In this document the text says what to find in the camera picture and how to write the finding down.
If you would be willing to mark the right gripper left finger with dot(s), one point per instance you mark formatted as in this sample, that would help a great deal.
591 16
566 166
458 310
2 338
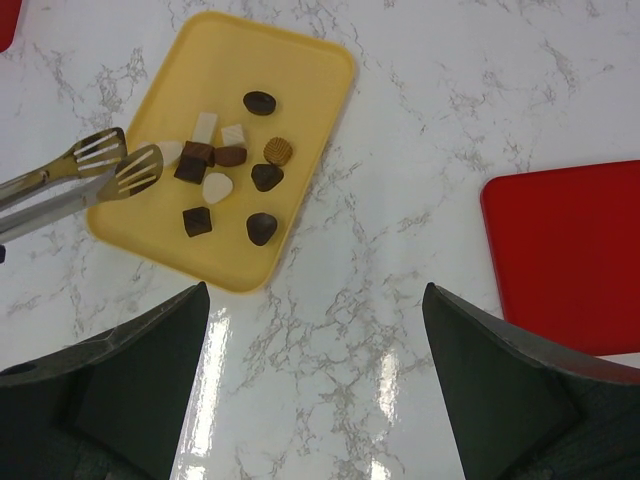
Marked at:
109 407

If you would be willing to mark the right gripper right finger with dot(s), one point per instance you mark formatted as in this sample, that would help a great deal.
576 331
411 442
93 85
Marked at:
523 407

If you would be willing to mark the metal serving tongs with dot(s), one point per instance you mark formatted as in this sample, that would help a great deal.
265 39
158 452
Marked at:
102 162

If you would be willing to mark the white round chocolate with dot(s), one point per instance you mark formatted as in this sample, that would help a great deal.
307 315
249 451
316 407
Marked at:
170 150

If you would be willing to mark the dark cube chocolate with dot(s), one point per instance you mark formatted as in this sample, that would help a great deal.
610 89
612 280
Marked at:
191 170

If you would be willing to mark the white teardrop chocolate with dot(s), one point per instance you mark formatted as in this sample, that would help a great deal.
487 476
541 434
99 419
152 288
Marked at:
216 187

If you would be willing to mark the dark square chocolate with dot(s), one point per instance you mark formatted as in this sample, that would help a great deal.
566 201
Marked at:
197 221

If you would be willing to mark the brown rectangular chocolate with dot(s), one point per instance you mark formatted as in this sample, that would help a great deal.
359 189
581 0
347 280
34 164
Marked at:
199 151

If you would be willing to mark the white rectangular chocolate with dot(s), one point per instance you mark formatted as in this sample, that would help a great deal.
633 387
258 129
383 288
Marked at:
205 128

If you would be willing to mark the dark teardrop chocolate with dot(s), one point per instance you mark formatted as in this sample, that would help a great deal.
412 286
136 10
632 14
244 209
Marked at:
261 227

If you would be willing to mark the milk oval chocolate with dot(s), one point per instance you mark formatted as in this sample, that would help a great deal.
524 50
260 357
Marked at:
230 156

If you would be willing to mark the white square chocolate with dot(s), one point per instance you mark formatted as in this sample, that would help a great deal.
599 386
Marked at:
233 136

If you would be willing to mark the dark heart chocolate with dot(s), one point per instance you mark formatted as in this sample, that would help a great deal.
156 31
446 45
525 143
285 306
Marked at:
266 176

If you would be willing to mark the caramel ridged chocolate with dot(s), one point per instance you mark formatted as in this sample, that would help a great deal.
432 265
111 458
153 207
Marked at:
278 151

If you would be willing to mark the dark oval chocolate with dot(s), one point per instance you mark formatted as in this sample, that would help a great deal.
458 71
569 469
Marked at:
260 103

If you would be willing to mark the red box lid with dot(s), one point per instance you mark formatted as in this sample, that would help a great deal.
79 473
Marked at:
565 250

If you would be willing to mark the red compartment box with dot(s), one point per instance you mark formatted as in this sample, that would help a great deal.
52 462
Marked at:
9 16

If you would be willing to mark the yellow plastic tray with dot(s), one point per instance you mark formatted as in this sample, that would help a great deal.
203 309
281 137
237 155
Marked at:
245 111

